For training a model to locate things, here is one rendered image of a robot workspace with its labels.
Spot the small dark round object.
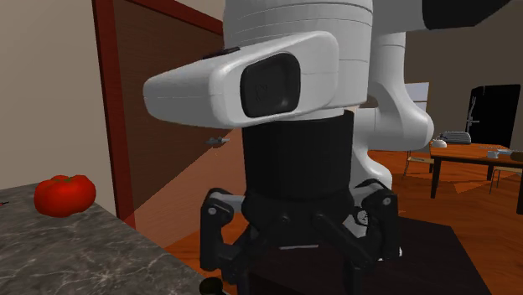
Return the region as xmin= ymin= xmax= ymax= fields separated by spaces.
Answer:
xmin=199 ymin=277 xmax=225 ymax=295

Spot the wooden chair with metal legs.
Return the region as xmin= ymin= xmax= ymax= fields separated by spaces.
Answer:
xmin=489 ymin=164 xmax=523 ymax=195
xmin=401 ymin=149 xmax=435 ymax=179

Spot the black refrigerator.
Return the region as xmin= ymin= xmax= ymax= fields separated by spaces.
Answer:
xmin=465 ymin=84 xmax=522 ymax=149

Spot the dark robot stand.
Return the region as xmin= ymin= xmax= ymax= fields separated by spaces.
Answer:
xmin=245 ymin=216 xmax=494 ymax=295

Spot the brown door with red frame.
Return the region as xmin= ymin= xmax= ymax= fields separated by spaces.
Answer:
xmin=91 ymin=0 xmax=246 ymax=230

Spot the red tomato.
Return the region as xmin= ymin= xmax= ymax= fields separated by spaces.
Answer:
xmin=33 ymin=173 xmax=97 ymax=219

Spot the wooden dining table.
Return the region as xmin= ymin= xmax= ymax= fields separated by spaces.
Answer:
xmin=428 ymin=130 xmax=523 ymax=216

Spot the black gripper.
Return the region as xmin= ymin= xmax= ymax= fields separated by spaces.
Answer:
xmin=199 ymin=111 xmax=401 ymax=295

